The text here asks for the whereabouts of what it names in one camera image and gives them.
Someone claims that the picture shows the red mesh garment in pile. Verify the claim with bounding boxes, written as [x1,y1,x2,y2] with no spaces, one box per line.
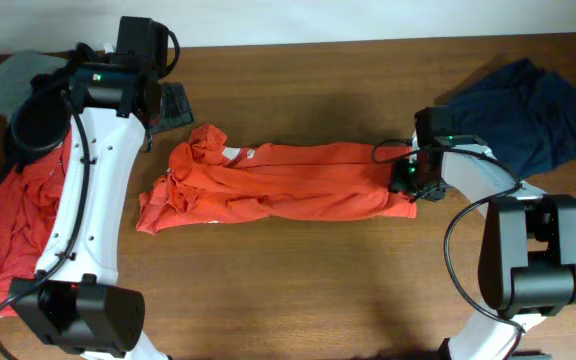
[0,135,72,304]

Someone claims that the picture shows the black garment in pile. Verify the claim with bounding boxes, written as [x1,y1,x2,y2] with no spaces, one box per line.
[0,74,70,185]

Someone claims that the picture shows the red t-shirt with white print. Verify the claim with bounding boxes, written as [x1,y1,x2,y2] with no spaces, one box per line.
[136,125,417,235]

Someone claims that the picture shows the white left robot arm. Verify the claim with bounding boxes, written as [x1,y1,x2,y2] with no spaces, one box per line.
[0,59,174,359]

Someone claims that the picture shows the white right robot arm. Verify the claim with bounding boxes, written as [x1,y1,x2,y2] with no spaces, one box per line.
[387,135,576,360]

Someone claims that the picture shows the folded navy blue garment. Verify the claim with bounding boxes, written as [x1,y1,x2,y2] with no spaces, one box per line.
[445,59,576,179]

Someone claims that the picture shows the grey garment in pile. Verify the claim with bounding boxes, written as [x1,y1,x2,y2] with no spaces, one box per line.
[0,51,66,123]

